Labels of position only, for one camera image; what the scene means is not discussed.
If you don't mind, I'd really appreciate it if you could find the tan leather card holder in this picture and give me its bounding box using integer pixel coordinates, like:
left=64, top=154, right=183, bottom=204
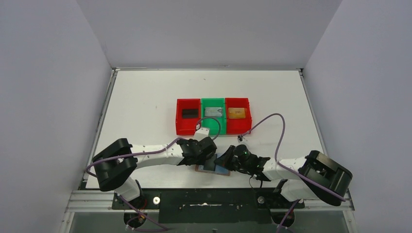
left=195, top=153, right=230, bottom=176

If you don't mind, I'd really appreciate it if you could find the red plastic bin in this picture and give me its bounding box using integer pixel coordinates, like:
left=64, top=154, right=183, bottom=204
left=225, top=98, right=252, bottom=134
left=175, top=99, right=201, bottom=136

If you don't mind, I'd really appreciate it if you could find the green plastic bin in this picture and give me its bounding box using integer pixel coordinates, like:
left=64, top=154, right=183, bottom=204
left=201, top=98, right=226, bottom=135

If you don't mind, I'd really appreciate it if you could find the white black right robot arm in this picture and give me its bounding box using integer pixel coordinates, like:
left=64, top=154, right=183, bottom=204
left=214, top=145, right=353, bottom=206

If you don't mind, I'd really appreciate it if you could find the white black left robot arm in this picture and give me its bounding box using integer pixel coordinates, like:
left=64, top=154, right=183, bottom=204
left=86, top=136, right=217, bottom=200

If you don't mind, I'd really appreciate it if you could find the silver card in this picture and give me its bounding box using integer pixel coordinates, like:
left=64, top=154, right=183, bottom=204
left=204, top=107, right=223, bottom=117

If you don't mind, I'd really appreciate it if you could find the gold card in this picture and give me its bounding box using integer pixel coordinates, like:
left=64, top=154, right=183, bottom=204
left=228, top=107, right=246, bottom=119

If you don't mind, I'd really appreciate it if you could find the black strap loop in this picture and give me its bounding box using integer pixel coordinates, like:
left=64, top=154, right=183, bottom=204
left=249, top=175, right=264, bottom=190

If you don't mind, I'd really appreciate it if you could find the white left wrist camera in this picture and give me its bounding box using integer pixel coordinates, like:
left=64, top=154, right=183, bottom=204
left=193, top=127, right=210, bottom=141

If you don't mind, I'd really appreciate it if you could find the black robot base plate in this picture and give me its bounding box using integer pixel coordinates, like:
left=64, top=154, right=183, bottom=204
left=130, top=187, right=292, bottom=224

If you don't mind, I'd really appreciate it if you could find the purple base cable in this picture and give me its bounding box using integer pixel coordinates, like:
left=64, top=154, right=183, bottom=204
left=117, top=196, right=171, bottom=232

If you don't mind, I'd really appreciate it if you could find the aluminium table edge rail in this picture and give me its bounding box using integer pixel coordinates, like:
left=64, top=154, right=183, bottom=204
left=83, top=67, right=118, bottom=181

